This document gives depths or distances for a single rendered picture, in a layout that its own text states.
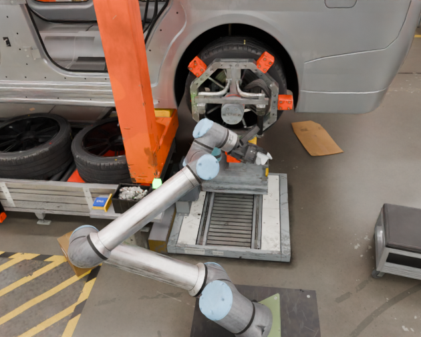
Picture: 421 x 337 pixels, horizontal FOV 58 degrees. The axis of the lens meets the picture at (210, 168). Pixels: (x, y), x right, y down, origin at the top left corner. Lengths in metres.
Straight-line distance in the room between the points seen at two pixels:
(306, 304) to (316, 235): 0.81
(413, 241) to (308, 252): 0.64
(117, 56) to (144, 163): 0.64
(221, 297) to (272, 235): 1.08
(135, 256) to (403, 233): 1.52
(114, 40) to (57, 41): 1.77
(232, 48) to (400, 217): 1.41
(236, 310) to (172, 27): 1.62
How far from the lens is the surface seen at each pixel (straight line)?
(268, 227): 2.63
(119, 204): 2.22
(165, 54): 2.46
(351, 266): 2.62
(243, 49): 2.35
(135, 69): 1.94
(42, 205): 2.93
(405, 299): 2.57
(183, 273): 1.69
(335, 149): 3.56
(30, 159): 2.92
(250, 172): 2.83
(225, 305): 1.59
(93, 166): 2.64
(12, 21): 2.81
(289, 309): 2.00
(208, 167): 1.40
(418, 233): 2.47
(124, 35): 1.90
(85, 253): 1.46
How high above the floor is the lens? 1.98
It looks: 38 degrees down
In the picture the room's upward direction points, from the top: 3 degrees counter-clockwise
